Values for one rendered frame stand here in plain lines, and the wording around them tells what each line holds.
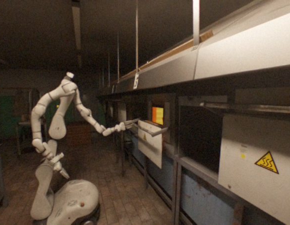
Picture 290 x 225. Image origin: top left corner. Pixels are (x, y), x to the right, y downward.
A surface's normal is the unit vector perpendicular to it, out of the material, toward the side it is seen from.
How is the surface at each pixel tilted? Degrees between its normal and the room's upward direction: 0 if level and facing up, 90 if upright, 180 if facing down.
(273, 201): 90
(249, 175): 90
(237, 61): 80
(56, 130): 90
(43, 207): 90
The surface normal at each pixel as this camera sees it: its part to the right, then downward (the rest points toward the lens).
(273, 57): -0.90, -0.14
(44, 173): 0.47, 0.09
